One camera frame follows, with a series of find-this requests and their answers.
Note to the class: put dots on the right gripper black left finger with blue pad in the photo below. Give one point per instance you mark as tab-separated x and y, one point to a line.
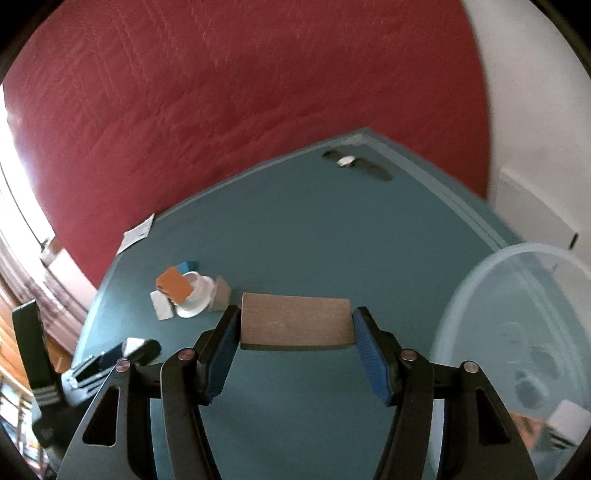
114	438

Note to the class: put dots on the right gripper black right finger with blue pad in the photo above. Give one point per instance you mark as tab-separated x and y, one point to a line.
480	439

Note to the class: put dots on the brown rectangular block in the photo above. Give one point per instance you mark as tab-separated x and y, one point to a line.
275	322

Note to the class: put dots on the orange block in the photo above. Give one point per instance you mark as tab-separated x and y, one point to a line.
174	285

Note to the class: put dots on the white cube block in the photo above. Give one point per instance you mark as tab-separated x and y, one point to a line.
568	424

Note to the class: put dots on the small blue block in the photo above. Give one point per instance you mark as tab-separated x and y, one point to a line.
187	266

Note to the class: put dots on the white small block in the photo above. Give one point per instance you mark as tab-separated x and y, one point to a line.
161	305

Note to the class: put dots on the grey brown small block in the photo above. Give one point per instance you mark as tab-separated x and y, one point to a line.
220	295

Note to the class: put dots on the white round cup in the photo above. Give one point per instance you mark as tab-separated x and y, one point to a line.
200	297

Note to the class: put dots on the clear plastic bowl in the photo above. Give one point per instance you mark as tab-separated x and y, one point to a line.
523	315

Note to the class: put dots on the white paper label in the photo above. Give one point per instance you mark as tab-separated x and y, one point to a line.
136	234

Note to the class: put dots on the black clip with white button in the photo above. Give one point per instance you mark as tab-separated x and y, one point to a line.
360	164

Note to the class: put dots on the red sofa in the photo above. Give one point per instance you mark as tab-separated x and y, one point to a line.
122	109

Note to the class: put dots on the white wall panel box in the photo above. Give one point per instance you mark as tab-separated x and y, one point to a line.
530	214

